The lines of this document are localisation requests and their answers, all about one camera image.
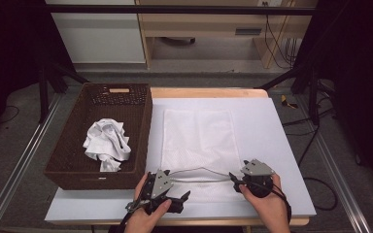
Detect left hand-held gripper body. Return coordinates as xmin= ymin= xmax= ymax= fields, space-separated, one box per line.
xmin=140 ymin=169 xmax=185 ymax=216

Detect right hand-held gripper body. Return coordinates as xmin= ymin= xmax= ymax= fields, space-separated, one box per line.
xmin=239 ymin=158 xmax=277 ymax=198

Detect white mesh laundry bag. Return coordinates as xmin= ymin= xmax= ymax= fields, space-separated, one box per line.
xmin=160 ymin=109 xmax=245 ymax=204

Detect white garment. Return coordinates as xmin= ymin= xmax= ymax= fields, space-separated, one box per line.
xmin=82 ymin=117 xmax=132 ymax=173

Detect brown wicker basket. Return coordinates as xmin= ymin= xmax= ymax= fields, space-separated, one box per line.
xmin=43 ymin=83 xmax=153 ymax=191

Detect person's right hand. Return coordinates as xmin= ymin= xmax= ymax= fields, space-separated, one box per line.
xmin=239 ymin=174 xmax=291 ymax=233

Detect person's left hand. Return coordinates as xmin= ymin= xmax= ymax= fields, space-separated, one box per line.
xmin=124 ymin=173 xmax=173 ymax=233

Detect white table board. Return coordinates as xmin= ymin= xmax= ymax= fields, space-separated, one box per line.
xmin=45 ymin=97 xmax=318 ymax=225

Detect yellow and black tool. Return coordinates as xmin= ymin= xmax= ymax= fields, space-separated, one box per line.
xmin=280 ymin=94 xmax=299 ymax=110

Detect wooden table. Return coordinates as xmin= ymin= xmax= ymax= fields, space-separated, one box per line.
xmin=49 ymin=86 xmax=311 ymax=227

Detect black metal stand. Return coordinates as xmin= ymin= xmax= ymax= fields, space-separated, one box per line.
xmin=257 ymin=63 xmax=322 ymax=126
xmin=38 ymin=60 xmax=89 ymax=124

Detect black curtain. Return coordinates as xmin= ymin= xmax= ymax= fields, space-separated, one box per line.
xmin=291 ymin=0 xmax=373 ymax=189
xmin=0 ymin=0 xmax=77 ymax=145

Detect white cabinet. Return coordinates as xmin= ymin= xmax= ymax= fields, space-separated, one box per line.
xmin=45 ymin=0 xmax=147 ymax=64

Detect wooden desk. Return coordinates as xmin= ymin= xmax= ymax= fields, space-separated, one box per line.
xmin=135 ymin=0 xmax=319 ymax=70

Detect black horizontal bar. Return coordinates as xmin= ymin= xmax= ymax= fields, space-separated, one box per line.
xmin=44 ymin=4 xmax=317 ymax=17

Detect white power strip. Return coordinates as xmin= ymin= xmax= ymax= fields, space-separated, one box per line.
xmin=256 ymin=0 xmax=287 ymax=8

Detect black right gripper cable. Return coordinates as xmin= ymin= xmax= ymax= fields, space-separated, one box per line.
xmin=247 ymin=182 xmax=292 ymax=225

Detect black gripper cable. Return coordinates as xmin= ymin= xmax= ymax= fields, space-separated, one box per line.
xmin=119 ymin=211 xmax=134 ymax=233
xmin=247 ymin=182 xmax=292 ymax=225

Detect metal cable plug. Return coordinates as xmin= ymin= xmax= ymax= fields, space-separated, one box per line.
xmin=124 ymin=199 xmax=151 ymax=214

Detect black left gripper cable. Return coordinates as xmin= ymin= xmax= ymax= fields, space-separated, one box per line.
xmin=119 ymin=211 xmax=134 ymax=233

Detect aluminium rail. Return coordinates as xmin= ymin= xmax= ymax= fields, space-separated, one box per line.
xmin=295 ymin=96 xmax=372 ymax=233
xmin=0 ymin=93 xmax=63 ymax=233

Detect black hanging desk cables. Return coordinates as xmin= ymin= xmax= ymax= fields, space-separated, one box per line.
xmin=264 ymin=14 xmax=298 ymax=70

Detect thin black floor cable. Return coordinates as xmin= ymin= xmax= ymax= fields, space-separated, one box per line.
xmin=0 ymin=104 xmax=21 ymax=126

